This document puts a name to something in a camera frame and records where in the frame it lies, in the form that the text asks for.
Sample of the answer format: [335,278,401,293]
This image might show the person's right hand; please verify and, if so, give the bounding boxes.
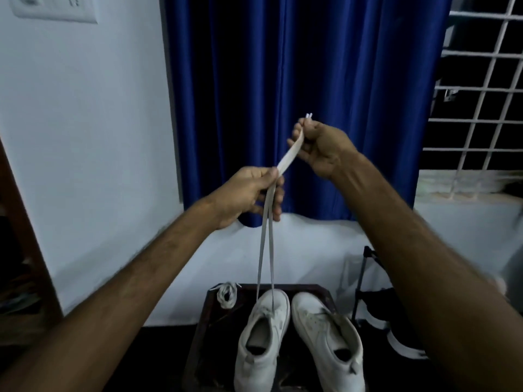
[286,117,361,181]

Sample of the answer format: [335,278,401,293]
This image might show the person's left hand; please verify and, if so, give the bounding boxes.
[207,166,286,231]

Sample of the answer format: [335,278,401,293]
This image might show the white shoelace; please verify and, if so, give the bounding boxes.
[210,281,243,310]
[254,112,314,316]

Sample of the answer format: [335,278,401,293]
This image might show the person's right forearm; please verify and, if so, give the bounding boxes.
[331,150,523,392]

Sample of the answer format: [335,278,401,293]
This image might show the person's left forearm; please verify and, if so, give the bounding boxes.
[0,195,223,392]

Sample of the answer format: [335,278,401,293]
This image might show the blue curtain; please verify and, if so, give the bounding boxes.
[163,0,454,229]

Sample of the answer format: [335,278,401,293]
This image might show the black shoe rack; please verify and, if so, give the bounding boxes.
[350,245,430,362]

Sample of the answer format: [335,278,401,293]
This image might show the dark brown plastic stool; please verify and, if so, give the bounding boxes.
[181,283,368,392]

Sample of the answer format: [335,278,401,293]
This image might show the white window grille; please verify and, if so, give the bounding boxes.
[416,0,523,201]

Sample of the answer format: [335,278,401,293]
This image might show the black sneaker white sole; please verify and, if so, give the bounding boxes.
[385,329,429,360]
[363,307,391,331]

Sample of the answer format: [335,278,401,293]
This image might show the brown wooden door frame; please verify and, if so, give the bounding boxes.
[0,137,65,348]

